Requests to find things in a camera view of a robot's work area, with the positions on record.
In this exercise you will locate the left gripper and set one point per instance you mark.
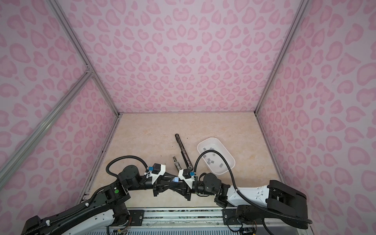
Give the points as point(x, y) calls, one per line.
point(162, 183)

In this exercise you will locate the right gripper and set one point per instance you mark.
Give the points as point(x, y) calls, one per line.
point(186, 189)

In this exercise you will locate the beige mini stapler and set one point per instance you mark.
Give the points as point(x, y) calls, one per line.
point(176, 163)

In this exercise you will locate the blue mini stapler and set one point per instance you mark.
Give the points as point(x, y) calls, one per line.
point(176, 179)

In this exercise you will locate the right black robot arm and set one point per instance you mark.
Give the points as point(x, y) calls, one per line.
point(275, 200)

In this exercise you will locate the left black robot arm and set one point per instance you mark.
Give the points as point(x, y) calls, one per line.
point(106, 207)

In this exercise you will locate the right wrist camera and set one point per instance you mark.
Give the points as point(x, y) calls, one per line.
point(186, 173)

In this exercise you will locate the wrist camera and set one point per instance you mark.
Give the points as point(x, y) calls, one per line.
point(186, 173)
point(155, 171)

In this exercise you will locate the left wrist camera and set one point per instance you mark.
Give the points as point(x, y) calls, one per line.
point(155, 171)

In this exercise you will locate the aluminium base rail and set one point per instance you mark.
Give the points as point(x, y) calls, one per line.
point(183, 221)

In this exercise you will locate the diagonal aluminium frame bar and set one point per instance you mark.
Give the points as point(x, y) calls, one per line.
point(29, 144)

